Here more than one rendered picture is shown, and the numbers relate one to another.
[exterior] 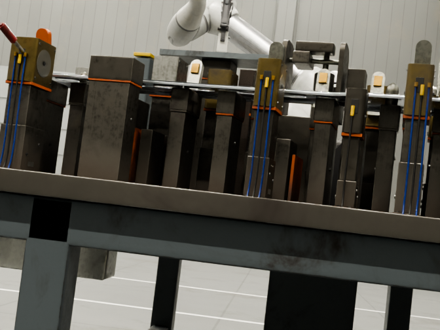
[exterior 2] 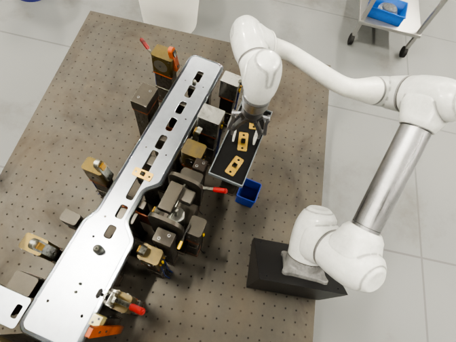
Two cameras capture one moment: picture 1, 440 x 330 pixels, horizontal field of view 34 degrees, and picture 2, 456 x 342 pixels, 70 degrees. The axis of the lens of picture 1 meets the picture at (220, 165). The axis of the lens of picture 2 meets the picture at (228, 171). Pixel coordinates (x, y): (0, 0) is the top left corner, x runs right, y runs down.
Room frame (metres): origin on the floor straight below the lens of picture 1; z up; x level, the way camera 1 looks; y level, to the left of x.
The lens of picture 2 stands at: (2.20, -0.63, 2.27)
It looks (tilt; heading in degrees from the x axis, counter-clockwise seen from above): 64 degrees down; 82
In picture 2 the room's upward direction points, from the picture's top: 15 degrees clockwise
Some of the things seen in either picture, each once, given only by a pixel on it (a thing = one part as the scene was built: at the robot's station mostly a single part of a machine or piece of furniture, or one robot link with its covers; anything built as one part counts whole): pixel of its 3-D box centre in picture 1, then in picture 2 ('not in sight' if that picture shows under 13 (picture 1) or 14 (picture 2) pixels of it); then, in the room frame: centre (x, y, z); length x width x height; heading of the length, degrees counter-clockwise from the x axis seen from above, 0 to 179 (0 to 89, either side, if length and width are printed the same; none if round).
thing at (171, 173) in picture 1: (181, 143); (167, 151); (1.99, 0.11, 0.84); 0.12 x 0.05 x 0.29; 164
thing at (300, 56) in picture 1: (308, 127); (178, 218); (2.10, -0.24, 0.94); 0.18 x 0.13 x 0.49; 74
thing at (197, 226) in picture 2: not in sight; (198, 239); (2.20, -0.31, 0.89); 0.09 x 0.08 x 0.38; 164
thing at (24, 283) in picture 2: not in sight; (35, 286); (1.59, -0.55, 0.84); 0.12 x 0.07 x 0.28; 164
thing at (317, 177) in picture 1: (322, 156); (127, 223); (1.88, -0.26, 0.84); 0.12 x 0.05 x 0.29; 164
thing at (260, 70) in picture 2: not in sight; (261, 72); (2.32, 0.05, 1.54); 0.13 x 0.11 x 0.16; 109
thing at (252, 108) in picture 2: not in sight; (255, 99); (2.32, 0.04, 1.43); 0.09 x 0.09 x 0.06
